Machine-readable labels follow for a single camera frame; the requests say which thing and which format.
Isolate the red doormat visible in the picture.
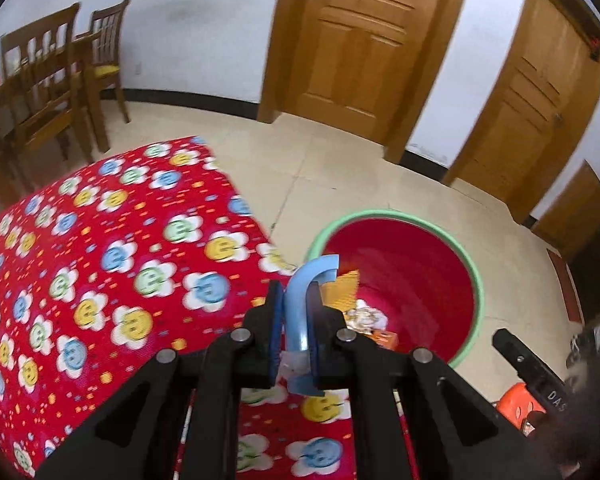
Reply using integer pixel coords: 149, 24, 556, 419
546, 249, 585, 324

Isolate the wooden dining chair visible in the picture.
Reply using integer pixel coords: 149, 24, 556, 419
0, 2, 97, 172
75, 0, 132, 154

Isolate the orange plastic stool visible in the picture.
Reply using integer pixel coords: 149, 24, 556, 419
495, 382, 548, 434

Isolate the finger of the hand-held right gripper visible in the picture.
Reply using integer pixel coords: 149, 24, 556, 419
492, 328, 547, 387

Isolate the yellow seat cushion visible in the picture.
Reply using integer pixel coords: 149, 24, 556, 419
87, 61, 121, 79

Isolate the white tissue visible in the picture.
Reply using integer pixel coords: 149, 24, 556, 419
345, 300, 391, 334

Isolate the red smiley flower tablecloth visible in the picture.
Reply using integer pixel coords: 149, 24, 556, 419
0, 135, 421, 480

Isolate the red basin with green rim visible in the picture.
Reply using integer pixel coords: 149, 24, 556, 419
306, 211, 485, 368

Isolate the light blue curved strip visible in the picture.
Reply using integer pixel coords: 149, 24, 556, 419
280, 254, 341, 397

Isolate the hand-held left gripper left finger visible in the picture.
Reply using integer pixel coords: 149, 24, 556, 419
35, 280, 286, 480

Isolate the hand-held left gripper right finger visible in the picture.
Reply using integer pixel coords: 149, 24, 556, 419
305, 282, 563, 480

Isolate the orange snack packet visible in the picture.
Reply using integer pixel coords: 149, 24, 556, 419
370, 329, 399, 351

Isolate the yellow foam fruit net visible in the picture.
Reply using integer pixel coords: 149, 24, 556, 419
325, 270, 361, 311

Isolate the wooden panel door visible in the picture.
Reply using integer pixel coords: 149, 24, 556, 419
257, 0, 476, 163
530, 160, 600, 261
442, 0, 600, 221

